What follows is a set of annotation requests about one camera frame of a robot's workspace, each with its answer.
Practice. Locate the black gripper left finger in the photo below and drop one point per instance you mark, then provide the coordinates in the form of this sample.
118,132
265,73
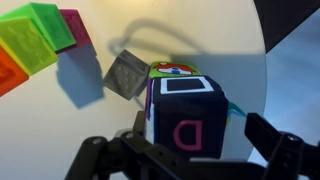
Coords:
131,154

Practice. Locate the green plastic cube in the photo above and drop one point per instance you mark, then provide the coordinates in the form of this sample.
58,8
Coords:
49,22

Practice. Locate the navy fabric letter D block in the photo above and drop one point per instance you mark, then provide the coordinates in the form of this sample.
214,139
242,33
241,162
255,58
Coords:
188,115

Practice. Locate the magenta plastic cube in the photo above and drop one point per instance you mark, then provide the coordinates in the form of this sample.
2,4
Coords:
77,28

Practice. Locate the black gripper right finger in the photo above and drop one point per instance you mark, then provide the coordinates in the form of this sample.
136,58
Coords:
288,155

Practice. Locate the orange plastic cube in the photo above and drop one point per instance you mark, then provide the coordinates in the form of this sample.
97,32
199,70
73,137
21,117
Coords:
11,75

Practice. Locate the round white table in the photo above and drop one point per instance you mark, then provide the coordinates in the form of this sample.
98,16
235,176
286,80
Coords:
44,120

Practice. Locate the yellow-green plastic cube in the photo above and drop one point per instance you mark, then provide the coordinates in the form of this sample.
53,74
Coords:
24,43

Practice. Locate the small grey plastic cube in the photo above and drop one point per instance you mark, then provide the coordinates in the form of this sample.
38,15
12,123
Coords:
127,75

